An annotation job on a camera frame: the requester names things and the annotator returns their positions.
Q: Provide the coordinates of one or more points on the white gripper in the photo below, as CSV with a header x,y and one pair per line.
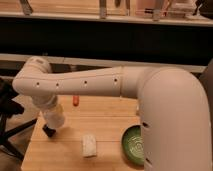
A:
x,y
54,111

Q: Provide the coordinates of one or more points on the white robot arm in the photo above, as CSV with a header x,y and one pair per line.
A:
x,y
173,106

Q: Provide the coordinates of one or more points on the black eraser block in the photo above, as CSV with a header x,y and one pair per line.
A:
x,y
49,132

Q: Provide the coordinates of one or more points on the green ceramic bowl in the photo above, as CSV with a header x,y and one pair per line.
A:
x,y
132,145

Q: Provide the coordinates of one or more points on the orange carrot toy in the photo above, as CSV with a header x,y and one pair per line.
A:
x,y
75,100

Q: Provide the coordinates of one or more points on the black tripod stand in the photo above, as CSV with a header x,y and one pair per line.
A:
x,y
8,108

